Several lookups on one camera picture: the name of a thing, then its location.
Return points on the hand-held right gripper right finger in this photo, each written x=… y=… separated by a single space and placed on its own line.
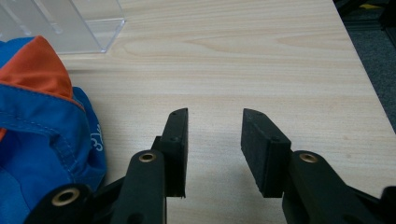
x=264 y=155

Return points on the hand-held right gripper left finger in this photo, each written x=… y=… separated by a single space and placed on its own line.
x=176 y=146

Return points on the blue and orange garment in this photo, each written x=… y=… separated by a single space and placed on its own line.
x=40 y=130

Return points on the clear acrylic box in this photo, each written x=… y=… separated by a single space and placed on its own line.
x=62 y=25

